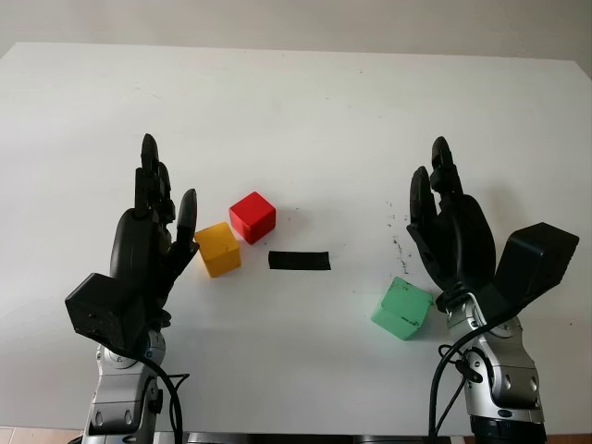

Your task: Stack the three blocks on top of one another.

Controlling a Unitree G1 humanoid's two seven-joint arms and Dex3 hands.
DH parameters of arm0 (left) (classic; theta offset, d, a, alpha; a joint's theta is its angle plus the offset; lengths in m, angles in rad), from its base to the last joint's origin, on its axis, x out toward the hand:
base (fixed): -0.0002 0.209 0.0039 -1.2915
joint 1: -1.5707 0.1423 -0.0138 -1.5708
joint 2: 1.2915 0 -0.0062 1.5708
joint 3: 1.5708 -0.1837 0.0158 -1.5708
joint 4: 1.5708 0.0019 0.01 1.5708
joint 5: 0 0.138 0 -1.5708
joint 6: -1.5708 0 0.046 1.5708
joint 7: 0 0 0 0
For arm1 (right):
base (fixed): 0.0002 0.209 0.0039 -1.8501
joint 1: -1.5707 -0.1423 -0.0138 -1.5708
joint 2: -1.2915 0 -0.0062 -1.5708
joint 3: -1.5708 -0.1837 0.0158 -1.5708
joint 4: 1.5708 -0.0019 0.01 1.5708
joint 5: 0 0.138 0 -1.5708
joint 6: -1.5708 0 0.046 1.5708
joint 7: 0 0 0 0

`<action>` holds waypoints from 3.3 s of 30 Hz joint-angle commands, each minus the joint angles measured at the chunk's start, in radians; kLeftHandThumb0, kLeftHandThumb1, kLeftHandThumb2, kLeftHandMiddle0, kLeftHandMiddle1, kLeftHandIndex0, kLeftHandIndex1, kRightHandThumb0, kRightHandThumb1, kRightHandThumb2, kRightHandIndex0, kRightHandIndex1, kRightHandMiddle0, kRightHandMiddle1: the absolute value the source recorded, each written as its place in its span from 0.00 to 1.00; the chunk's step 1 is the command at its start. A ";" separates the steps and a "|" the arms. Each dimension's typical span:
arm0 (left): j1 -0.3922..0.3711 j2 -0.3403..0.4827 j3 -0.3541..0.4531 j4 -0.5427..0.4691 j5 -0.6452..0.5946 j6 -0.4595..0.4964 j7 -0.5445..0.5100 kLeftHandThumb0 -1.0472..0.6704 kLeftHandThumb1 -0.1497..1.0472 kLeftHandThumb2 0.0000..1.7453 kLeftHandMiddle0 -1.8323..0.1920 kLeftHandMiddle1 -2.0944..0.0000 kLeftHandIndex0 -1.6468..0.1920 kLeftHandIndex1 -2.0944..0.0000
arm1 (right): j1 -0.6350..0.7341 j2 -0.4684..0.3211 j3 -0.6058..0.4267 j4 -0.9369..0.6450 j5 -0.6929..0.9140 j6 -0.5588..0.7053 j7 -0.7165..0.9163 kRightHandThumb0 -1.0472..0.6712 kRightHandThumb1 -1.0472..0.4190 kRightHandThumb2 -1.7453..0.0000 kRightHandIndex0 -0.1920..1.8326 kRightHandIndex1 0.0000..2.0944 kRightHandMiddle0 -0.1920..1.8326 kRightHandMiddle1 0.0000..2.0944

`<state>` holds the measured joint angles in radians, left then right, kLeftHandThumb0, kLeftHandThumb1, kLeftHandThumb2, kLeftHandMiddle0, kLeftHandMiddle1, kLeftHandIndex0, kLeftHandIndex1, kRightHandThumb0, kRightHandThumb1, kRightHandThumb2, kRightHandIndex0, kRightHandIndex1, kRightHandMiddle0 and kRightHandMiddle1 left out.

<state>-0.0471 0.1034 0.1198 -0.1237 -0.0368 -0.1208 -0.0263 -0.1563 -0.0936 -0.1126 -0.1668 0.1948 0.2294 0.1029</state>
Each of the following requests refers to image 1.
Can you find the yellow wooden block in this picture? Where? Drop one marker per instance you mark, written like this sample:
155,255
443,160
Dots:
218,250

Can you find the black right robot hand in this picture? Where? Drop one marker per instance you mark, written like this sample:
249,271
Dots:
467,240

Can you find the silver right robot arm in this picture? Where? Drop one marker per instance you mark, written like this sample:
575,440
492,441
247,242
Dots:
504,379

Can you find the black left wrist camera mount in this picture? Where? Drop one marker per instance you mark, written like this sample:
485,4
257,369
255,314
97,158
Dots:
104,312

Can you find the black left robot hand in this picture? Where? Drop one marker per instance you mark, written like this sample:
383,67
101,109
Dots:
131,245

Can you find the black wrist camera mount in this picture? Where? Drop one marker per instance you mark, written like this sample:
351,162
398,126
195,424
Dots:
532,263
104,312

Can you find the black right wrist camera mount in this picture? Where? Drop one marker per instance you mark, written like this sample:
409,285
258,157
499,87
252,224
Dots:
532,263

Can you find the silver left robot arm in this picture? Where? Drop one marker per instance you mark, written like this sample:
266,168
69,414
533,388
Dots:
115,398

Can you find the red wooden block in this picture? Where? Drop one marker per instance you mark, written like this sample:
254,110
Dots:
252,216

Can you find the black tape strip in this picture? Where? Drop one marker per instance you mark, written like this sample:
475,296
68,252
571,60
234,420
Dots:
299,261

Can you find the green wooden block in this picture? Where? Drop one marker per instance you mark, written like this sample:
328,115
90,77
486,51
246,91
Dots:
403,305

